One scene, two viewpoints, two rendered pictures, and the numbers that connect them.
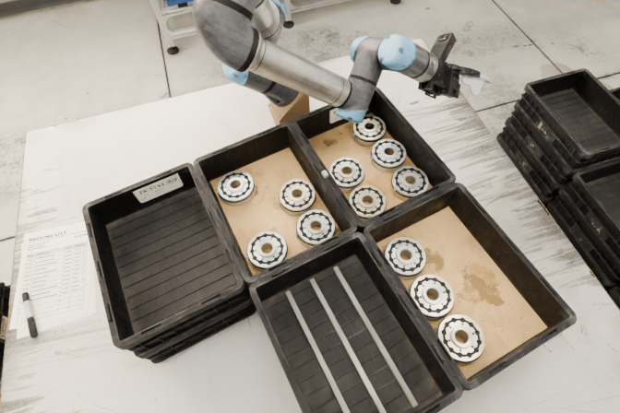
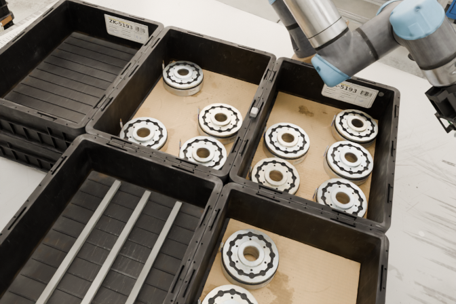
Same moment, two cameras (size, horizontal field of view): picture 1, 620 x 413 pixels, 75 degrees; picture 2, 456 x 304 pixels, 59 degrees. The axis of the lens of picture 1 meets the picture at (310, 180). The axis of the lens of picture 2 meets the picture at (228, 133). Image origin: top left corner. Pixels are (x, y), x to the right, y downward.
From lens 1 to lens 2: 47 cm
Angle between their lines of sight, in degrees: 24
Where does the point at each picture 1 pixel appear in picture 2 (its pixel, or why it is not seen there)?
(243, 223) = (156, 106)
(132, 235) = (79, 50)
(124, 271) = (43, 66)
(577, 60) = not seen: outside the picture
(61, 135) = not seen: outside the picture
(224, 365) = not seen: hidden behind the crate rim
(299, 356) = (60, 238)
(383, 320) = (161, 290)
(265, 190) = (203, 99)
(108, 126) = not seen: outside the picture
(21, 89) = not seen: outside the picture
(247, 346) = not seen: hidden behind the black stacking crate
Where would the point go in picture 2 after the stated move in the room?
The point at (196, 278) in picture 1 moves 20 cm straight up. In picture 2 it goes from (75, 112) to (55, 42)
